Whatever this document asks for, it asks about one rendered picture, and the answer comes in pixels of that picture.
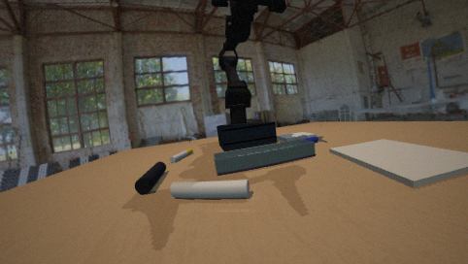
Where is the grey keyboard with white letter keys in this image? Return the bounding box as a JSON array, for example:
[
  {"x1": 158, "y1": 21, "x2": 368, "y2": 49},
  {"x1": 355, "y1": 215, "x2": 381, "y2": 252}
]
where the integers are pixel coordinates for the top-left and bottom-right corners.
[{"x1": 213, "y1": 140, "x2": 316, "y2": 176}]

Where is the blue stylus with grey tip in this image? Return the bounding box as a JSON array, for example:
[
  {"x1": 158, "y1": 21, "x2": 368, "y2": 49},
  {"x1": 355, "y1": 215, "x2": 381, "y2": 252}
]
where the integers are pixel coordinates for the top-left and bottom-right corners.
[{"x1": 303, "y1": 137, "x2": 318, "y2": 143}]

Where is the black cylinder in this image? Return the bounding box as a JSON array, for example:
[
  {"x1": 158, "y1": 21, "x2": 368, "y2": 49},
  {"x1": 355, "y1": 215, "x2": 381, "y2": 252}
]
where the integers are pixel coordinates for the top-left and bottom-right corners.
[{"x1": 135, "y1": 162, "x2": 166, "y2": 195}]

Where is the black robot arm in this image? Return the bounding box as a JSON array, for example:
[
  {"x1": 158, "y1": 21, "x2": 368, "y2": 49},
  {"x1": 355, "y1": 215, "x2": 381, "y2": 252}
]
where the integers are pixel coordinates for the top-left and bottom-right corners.
[{"x1": 218, "y1": 1, "x2": 251, "y2": 124}]

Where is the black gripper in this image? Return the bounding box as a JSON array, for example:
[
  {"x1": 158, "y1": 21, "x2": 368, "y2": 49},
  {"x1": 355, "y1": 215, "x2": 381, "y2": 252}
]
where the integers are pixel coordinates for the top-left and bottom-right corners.
[{"x1": 212, "y1": 0, "x2": 286, "y2": 23}]

